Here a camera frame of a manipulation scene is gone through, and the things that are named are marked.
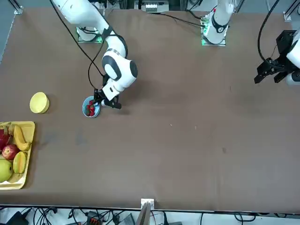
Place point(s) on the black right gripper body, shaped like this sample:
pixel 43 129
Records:
pixel 105 80

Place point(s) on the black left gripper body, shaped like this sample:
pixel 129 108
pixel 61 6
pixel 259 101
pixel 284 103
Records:
pixel 284 43

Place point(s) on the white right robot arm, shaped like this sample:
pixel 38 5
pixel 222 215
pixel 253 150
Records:
pixel 117 70

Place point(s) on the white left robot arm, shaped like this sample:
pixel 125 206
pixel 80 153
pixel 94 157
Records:
pixel 219 25

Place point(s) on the light blue bowl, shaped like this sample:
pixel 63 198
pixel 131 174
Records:
pixel 93 116

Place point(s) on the yellow bowl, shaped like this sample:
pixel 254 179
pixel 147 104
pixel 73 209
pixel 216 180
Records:
pixel 38 103

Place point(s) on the yellow tray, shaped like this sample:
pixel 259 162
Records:
pixel 28 126

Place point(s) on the grey power strip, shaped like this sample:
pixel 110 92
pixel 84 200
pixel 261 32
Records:
pixel 151 8

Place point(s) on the yellow banana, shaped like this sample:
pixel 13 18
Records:
pixel 20 138

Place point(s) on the yellow starfruit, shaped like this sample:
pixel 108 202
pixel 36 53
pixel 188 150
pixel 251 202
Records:
pixel 20 162

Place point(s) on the red dragon fruit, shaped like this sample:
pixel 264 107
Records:
pixel 2 138

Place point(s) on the red apple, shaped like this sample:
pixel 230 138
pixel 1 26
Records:
pixel 9 152

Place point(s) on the green apple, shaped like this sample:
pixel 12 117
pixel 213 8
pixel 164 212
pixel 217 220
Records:
pixel 4 171

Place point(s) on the black red electronic device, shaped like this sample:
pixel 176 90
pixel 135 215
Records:
pixel 93 220

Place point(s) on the large black power adapter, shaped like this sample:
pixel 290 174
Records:
pixel 14 219

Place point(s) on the aluminium frame rail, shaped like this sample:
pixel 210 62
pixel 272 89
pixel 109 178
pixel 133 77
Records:
pixel 18 10
pixel 287 16

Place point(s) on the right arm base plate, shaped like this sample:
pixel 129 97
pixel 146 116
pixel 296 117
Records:
pixel 90 41

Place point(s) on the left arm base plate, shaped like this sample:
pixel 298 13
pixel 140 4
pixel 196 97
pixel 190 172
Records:
pixel 221 44

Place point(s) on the white post foot bracket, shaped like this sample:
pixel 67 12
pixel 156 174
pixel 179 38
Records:
pixel 152 201

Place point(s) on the aluminium camera post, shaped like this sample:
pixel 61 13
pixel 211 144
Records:
pixel 144 216

